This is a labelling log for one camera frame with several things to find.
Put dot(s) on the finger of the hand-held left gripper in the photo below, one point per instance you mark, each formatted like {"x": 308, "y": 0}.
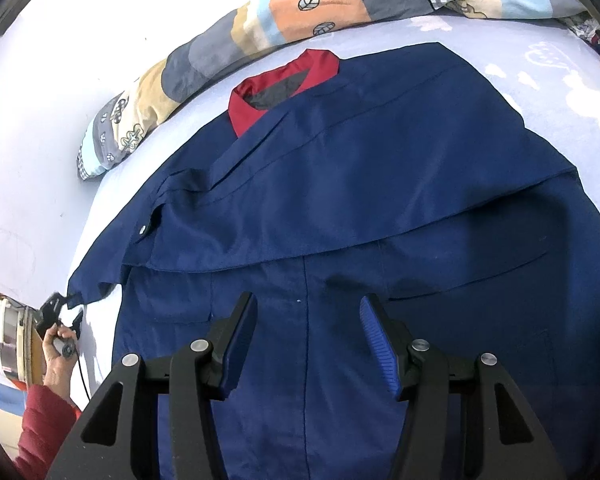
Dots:
{"x": 78, "y": 321}
{"x": 50, "y": 310}

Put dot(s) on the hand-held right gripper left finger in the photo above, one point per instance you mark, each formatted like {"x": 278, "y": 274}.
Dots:
{"x": 237, "y": 340}

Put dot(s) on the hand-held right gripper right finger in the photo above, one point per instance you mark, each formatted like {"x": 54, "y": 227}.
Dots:
{"x": 377, "y": 340}

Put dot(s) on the navy blue jacket red collar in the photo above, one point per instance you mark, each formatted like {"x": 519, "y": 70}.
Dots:
{"x": 330, "y": 200}

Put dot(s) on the person's left forearm red sleeve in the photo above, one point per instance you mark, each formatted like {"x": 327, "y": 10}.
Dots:
{"x": 42, "y": 430}

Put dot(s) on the person's left hand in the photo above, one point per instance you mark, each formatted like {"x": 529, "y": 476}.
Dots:
{"x": 55, "y": 367}

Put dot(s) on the white cylindrical appliance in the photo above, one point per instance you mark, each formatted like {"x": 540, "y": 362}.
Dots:
{"x": 5, "y": 340}

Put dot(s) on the patchwork quilt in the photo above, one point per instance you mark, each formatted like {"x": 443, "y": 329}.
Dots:
{"x": 280, "y": 15}

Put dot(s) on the colourful patterned cloth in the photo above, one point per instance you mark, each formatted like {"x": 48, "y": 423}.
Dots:
{"x": 597, "y": 42}

